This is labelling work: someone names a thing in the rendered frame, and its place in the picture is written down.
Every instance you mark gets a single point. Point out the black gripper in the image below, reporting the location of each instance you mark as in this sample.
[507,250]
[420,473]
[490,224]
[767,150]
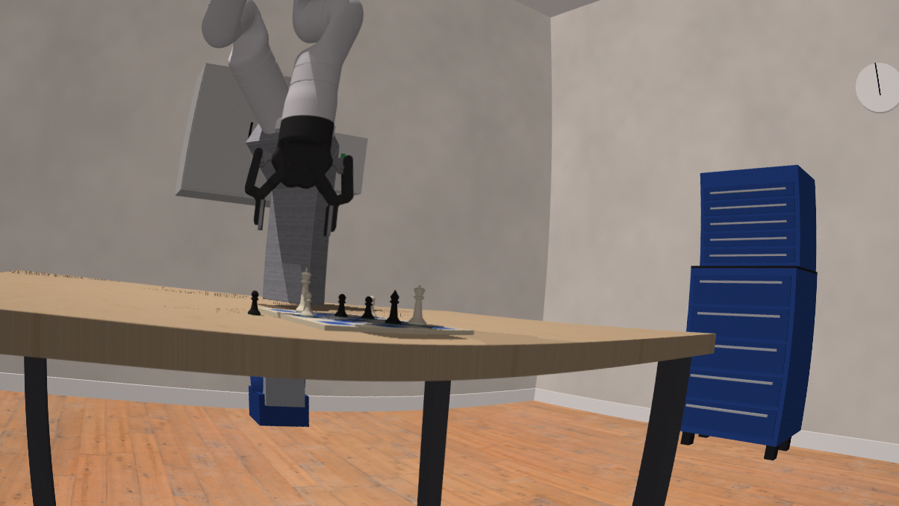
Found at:
[301,159]

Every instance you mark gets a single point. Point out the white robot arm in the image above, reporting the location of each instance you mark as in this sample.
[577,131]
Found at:
[316,72]

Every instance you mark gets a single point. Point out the blue and cream chessboard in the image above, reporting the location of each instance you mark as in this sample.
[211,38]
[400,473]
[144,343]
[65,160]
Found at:
[354,323]

